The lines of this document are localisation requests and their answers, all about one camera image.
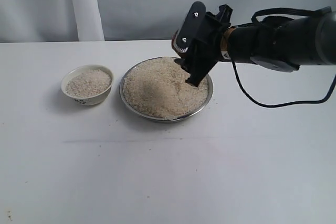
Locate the round metal tray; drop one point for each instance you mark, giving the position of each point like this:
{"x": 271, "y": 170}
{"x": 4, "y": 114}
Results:
{"x": 126, "y": 103}

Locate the rice in bowl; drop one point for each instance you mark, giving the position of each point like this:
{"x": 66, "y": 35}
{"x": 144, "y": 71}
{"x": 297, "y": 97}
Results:
{"x": 88, "y": 84}

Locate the brown wooden cup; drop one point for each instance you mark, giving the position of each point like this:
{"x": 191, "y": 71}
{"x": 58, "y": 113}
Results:
{"x": 173, "y": 44}

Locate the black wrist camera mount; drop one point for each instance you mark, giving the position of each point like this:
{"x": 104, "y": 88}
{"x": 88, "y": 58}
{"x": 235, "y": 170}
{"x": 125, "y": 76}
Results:
{"x": 192, "y": 22}

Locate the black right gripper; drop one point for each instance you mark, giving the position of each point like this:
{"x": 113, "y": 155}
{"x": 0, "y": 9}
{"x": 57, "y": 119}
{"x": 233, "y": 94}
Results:
{"x": 220, "y": 42}

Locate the rice heap in tray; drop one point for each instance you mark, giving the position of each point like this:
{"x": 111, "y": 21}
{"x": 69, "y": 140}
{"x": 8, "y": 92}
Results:
{"x": 157, "y": 93}

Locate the white floral ceramic bowl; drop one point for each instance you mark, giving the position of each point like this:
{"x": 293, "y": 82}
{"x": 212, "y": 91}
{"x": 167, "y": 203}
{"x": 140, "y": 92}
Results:
{"x": 90, "y": 100}

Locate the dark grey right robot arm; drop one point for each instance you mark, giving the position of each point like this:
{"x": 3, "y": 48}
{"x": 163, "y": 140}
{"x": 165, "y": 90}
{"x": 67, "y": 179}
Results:
{"x": 280, "y": 39}

